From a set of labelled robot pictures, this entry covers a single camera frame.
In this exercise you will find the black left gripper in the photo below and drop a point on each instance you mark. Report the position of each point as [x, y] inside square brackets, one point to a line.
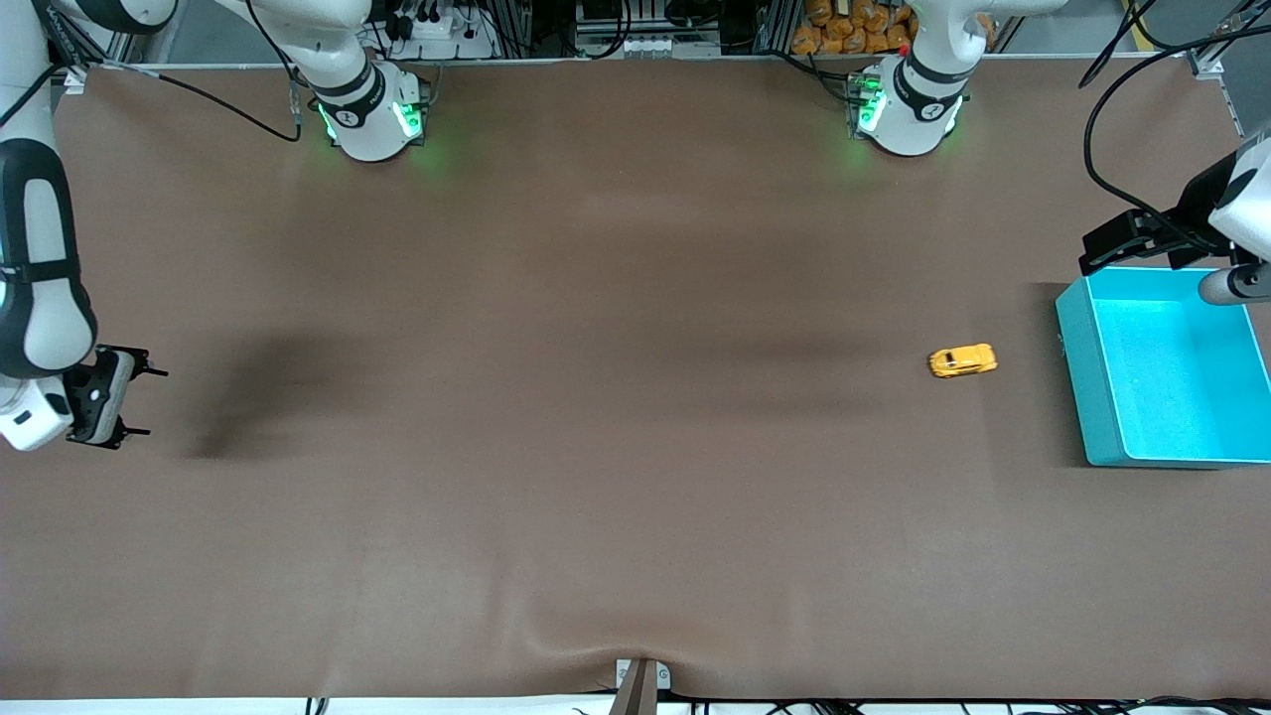
[1195, 211]

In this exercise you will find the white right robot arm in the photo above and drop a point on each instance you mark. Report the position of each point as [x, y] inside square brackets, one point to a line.
[40, 298]

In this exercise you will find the orange packet pile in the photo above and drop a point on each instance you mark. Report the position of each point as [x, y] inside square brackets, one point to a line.
[854, 25]

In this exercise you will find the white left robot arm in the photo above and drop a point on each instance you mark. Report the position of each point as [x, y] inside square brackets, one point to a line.
[918, 109]

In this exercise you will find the silver connector device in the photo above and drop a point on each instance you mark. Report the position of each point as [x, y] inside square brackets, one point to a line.
[645, 45]

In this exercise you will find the aluminium frame post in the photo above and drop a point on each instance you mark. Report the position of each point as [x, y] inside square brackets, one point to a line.
[74, 77]

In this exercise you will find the white power strip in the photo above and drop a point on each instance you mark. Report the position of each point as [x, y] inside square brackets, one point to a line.
[437, 28]

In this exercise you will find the aluminium frame profile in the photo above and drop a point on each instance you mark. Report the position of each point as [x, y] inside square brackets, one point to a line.
[1209, 62]

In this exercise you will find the teal plastic bin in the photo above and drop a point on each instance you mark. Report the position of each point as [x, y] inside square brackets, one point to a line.
[1162, 377]

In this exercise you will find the yellow beetle toy car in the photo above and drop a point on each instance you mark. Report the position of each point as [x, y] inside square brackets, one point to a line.
[961, 360]

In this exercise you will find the metal table edge bracket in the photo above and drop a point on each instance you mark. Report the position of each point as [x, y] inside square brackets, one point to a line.
[663, 677]

